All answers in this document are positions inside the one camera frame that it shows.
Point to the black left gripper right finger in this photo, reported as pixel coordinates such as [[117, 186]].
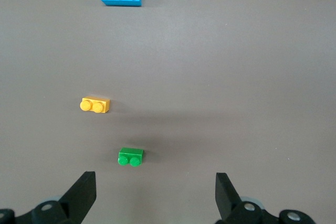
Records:
[[231, 200]]

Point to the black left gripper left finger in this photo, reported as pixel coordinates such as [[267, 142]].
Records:
[[78, 197]]

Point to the yellow two-stud block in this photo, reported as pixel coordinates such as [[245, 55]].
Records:
[[99, 103]]

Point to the green two-stud block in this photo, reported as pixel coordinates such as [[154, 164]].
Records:
[[131, 154]]

